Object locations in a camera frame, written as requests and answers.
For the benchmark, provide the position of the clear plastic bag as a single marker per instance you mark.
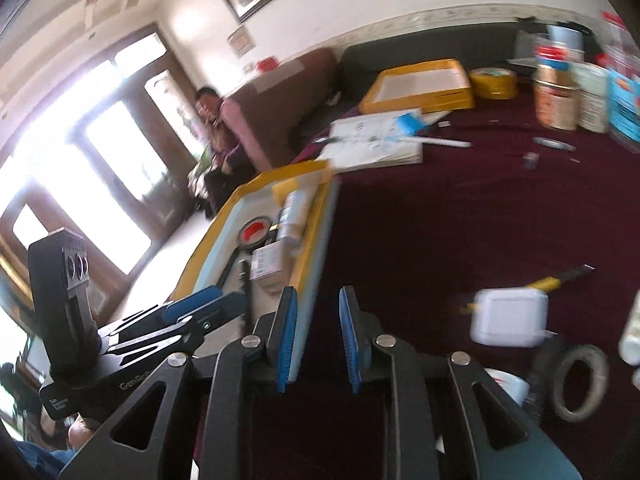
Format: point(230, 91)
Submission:
point(527, 45)

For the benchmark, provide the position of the white plastic jar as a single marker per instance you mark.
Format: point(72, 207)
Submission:
point(592, 100)

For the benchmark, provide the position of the green bag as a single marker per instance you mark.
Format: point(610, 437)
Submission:
point(202, 165)

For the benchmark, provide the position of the yellow packet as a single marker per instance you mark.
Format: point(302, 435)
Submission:
point(285, 191)

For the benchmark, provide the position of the white jar green cross label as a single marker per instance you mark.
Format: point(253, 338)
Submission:
point(510, 387)

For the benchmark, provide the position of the yellow taped cardboard tray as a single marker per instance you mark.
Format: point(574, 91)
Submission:
point(225, 220)
point(415, 82)

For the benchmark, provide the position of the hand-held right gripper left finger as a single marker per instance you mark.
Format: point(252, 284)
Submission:
point(287, 340)

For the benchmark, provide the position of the tall jar with red lid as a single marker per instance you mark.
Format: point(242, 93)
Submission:
point(617, 40)

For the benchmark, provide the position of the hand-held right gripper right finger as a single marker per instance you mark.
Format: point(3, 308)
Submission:
point(350, 345)

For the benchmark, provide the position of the brown armchair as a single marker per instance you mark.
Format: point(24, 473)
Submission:
point(290, 90)

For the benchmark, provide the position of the person's left forearm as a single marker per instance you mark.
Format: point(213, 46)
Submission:
point(40, 460)

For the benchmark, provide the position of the translucent white cup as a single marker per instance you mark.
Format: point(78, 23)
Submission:
point(565, 37)

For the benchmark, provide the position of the gold orange tin can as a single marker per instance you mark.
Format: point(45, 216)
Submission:
point(555, 105)

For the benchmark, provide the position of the black marker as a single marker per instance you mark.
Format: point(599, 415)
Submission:
point(243, 280)

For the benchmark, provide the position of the person's left hand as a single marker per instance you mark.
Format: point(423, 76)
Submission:
point(82, 432)

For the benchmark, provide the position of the clear jar with red lid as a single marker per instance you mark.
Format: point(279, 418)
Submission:
point(557, 57)

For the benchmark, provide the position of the wooden glass door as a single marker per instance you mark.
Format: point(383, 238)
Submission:
point(165, 195)

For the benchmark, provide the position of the black tape roll red core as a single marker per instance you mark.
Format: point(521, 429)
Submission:
point(255, 232)

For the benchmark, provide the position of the small cardboard box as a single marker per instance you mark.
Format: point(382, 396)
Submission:
point(267, 262)

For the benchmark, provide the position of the white charger adapter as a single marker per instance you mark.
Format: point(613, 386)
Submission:
point(507, 317)

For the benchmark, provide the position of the red object on armchair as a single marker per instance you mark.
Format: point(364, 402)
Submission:
point(266, 64)

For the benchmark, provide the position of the white pen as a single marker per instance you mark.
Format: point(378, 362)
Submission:
point(445, 143)

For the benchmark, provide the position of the small wall frame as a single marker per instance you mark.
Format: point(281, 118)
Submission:
point(241, 42)

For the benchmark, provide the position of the black sofa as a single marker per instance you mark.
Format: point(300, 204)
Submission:
point(400, 45)

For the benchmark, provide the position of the small grey cap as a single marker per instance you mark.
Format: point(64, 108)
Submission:
point(530, 161)

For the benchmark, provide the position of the wall switch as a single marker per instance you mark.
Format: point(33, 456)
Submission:
point(248, 68)

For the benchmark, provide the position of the small black white item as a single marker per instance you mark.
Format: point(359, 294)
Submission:
point(335, 98)

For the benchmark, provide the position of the pink armrest cover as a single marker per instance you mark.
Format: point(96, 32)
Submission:
point(245, 130)

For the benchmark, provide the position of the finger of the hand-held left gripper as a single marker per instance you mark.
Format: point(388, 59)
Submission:
point(215, 315)
point(195, 302)

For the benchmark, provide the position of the yellow tape roll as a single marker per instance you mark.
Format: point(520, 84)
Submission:
point(492, 87)

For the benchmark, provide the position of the white tube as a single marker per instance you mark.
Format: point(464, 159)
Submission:
point(292, 217)

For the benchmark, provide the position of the clear jar with blue label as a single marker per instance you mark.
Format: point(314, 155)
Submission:
point(625, 110)

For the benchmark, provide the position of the blue plastic case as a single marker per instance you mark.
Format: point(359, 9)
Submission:
point(410, 122)

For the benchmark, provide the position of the open handwritten notebook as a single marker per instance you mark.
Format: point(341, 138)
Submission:
point(370, 152)

